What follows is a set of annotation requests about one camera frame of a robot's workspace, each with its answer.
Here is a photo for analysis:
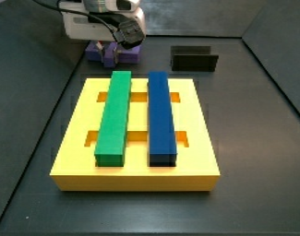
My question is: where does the purple comb-shaped block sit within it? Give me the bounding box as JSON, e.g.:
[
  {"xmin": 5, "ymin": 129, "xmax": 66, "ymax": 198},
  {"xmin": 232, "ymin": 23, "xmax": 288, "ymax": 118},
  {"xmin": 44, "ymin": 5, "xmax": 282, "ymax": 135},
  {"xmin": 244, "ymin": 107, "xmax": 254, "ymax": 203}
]
[{"xmin": 86, "ymin": 41, "xmax": 141, "ymax": 68}]

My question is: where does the black cable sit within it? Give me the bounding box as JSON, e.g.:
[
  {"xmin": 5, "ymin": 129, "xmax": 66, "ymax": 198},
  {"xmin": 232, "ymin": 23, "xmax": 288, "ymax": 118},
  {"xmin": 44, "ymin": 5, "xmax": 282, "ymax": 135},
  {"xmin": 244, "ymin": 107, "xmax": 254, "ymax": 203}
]
[{"xmin": 33, "ymin": 0, "xmax": 120, "ymax": 35}]

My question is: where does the blue bar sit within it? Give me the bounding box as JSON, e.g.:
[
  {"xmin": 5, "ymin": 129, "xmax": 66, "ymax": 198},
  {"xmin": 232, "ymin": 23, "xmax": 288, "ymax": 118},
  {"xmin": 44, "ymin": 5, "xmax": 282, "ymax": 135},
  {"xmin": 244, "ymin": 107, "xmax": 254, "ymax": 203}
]
[{"xmin": 148, "ymin": 72, "xmax": 177, "ymax": 167}]

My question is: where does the yellow slotted board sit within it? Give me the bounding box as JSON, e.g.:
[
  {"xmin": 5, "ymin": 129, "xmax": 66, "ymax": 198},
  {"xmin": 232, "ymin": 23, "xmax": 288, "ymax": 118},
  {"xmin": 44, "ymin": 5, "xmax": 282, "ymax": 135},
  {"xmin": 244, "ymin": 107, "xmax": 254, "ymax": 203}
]
[{"xmin": 50, "ymin": 78, "xmax": 220, "ymax": 192}]

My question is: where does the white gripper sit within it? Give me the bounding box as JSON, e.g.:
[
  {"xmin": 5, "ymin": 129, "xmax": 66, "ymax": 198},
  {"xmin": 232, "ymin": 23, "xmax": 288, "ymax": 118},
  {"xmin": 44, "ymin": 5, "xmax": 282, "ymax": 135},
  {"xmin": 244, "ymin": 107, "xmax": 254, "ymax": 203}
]
[{"xmin": 58, "ymin": 0, "xmax": 147, "ymax": 63}]

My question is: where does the black angle fixture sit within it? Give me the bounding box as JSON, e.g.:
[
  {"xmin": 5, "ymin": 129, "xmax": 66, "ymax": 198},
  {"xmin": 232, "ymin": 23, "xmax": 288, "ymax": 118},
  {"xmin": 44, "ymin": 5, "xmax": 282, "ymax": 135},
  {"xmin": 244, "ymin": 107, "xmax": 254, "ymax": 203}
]
[{"xmin": 171, "ymin": 46, "xmax": 219, "ymax": 72}]

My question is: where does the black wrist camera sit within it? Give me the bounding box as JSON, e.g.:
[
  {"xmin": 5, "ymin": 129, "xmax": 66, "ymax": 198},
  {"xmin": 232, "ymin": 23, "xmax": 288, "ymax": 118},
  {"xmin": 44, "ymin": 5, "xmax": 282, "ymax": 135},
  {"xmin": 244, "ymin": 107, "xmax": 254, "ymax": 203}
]
[{"xmin": 113, "ymin": 20, "xmax": 145, "ymax": 50}]

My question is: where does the green bar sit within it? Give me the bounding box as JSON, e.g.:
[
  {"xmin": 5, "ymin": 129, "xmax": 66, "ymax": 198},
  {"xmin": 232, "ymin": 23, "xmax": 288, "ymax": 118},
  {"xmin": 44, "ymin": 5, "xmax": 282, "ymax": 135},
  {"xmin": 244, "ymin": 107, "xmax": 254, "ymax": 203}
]
[{"xmin": 94, "ymin": 71, "xmax": 132, "ymax": 167}]

